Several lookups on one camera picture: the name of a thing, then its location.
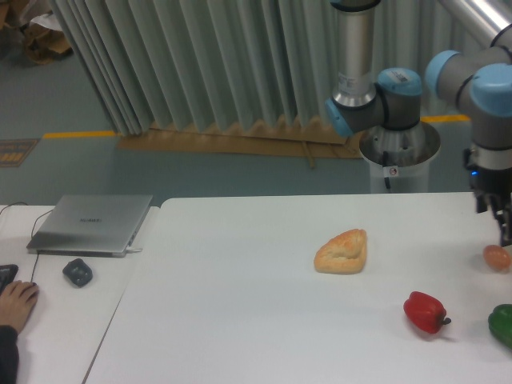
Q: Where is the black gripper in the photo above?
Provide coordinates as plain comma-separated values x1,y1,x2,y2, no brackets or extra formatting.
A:
463,146,511,246

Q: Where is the dark sleeved forearm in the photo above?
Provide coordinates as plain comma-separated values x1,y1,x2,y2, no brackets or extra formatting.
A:
1,326,19,383

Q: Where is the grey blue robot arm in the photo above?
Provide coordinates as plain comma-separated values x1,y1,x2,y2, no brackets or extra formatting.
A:
325,1,511,246

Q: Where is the green bell pepper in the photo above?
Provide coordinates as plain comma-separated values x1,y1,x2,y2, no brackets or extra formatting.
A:
488,304,512,350

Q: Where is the red bell pepper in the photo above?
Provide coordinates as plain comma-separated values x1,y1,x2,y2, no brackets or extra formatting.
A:
403,291,451,334

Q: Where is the person's bare hand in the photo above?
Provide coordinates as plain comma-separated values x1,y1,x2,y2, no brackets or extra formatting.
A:
1,281,39,334

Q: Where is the brown egg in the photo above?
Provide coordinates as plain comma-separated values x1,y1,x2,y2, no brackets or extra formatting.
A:
482,245,511,271

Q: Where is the golden bread pastry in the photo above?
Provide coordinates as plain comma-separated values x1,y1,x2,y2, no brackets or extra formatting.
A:
314,229,367,274

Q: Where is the brown cardboard sheet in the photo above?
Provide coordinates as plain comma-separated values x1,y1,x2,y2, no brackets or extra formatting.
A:
117,116,362,168

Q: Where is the pale green folded curtain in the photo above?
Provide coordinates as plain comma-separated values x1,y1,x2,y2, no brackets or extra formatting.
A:
47,0,512,135

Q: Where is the white usb plug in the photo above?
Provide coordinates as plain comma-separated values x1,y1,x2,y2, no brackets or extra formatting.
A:
125,246,142,254

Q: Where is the silver closed laptop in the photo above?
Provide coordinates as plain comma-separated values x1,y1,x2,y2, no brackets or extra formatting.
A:
26,194,153,257

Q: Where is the black computer mouse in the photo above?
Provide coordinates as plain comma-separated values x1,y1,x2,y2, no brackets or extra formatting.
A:
62,258,94,288

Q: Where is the black keyboard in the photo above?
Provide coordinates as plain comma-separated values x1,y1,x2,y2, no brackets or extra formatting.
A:
0,264,18,294

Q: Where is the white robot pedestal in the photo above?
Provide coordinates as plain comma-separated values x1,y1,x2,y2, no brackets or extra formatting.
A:
359,122,441,194

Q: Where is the black laptop cable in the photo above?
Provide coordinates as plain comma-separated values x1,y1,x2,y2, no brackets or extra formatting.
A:
0,201,55,285

